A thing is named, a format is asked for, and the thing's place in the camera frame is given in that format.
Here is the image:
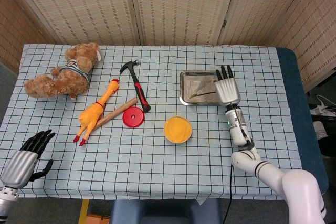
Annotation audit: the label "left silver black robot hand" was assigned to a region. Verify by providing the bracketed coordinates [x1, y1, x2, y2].
[0, 129, 56, 189]

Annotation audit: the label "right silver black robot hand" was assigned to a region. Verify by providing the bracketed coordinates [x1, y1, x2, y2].
[214, 65, 242, 107]

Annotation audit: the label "dark metal spoon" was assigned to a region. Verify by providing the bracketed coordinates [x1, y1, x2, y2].
[190, 90, 217, 98]

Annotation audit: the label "stainless steel tray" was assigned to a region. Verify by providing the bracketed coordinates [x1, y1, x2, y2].
[179, 70, 236, 106]

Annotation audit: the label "yellow bowl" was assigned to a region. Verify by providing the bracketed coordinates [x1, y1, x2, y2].
[163, 116, 193, 144]

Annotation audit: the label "light blue checkered tablecloth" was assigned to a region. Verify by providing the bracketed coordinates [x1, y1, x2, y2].
[0, 43, 307, 200]

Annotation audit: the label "yellow rubber chicken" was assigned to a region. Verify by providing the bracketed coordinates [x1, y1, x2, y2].
[72, 78, 120, 146]

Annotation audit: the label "black red claw hammer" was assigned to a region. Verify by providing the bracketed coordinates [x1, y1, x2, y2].
[119, 60, 151, 114]

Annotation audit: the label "orange box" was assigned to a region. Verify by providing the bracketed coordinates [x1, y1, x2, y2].
[86, 214, 111, 224]

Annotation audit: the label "brown teddy bear plush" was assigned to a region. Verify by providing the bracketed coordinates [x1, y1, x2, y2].
[24, 42, 102, 101]

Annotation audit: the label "woven folding screen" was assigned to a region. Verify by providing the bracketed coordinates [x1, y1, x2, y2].
[0, 0, 336, 93]

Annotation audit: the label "white crumpled bag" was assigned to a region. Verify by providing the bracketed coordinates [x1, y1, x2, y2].
[313, 121, 329, 140]

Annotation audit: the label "red plastic disc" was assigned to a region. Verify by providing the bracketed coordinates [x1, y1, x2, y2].
[122, 106, 145, 128]

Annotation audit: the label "wooden rolling stick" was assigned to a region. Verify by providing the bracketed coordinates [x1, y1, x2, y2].
[96, 98, 139, 130]

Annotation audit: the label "blue padded chair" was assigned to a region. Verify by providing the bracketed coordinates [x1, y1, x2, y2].
[109, 198, 223, 224]

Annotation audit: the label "white cables and papers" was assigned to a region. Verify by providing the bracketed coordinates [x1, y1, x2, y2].
[311, 94, 336, 116]

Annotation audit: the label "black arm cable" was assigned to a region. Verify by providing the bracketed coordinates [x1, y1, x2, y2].
[223, 163, 234, 224]

